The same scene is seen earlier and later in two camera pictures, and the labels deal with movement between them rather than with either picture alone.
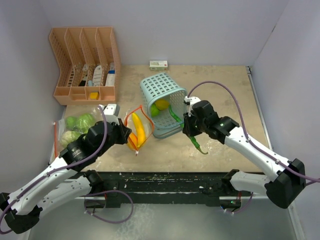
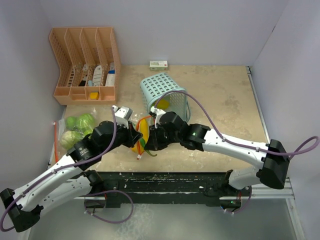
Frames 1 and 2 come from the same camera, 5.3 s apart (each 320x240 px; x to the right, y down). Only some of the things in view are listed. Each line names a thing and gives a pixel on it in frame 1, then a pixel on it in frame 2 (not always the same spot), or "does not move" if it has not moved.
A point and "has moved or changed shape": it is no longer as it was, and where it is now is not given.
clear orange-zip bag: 141,128 has moved or changed shape
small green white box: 158,65 does not move
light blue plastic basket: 163,86 does not move
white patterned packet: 98,76 does not move
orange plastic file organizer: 90,65 does not move
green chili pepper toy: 192,138 has moved or changed shape
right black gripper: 187,128 -> 154,143
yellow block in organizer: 94,95 does not move
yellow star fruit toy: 162,104 does not move
